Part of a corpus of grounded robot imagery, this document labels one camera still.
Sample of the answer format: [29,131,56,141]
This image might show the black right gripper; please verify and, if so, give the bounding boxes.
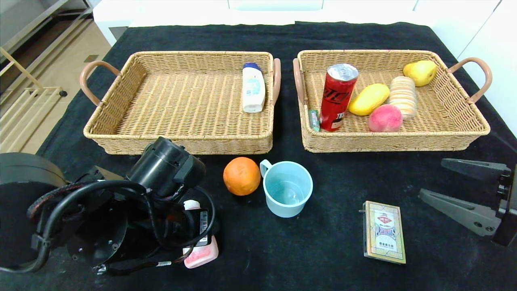
[417,158,517,247]

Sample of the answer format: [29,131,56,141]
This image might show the yellow mango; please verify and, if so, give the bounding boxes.
[348,83,391,116]

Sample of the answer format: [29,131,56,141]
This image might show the red cola can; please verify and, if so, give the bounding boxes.
[319,63,359,132]

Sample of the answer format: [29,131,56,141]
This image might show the light blue plastic mug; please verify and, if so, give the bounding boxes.
[259,159,313,218]

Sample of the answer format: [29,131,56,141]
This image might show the pink plastic bottle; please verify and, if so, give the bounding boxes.
[183,199,219,269]

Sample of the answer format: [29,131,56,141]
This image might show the wicker basket holding food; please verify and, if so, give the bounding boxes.
[292,49,492,153]

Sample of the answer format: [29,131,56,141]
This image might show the wicker basket holding lotion bottle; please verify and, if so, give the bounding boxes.
[79,51,282,156]

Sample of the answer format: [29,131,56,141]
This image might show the playing card box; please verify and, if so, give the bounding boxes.
[359,201,406,265]

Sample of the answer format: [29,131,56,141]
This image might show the pink peach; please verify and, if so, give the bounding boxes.
[368,104,403,133]

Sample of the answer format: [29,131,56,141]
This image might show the yellow pear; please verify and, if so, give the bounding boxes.
[402,60,437,87]

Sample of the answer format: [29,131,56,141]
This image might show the white cabinet doors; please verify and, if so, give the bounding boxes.
[412,0,517,138]

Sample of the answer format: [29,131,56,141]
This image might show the orange fruit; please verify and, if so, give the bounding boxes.
[223,157,261,196]

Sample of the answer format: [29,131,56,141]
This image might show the white lotion bottle blue cap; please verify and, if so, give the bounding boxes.
[242,63,266,114]

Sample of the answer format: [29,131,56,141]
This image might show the white low cabinet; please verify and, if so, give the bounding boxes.
[92,0,433,46]

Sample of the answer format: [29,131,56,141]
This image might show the grey metal shelf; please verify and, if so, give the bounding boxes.
[0,0,94,53]

